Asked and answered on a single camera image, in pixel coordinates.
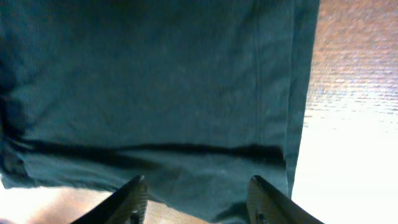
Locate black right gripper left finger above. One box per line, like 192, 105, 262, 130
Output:
71, 175, 148, 224

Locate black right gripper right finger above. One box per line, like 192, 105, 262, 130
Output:
246, 175, 323, 224

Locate dark green t-shirt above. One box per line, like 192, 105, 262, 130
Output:
1, 0, 320, 223

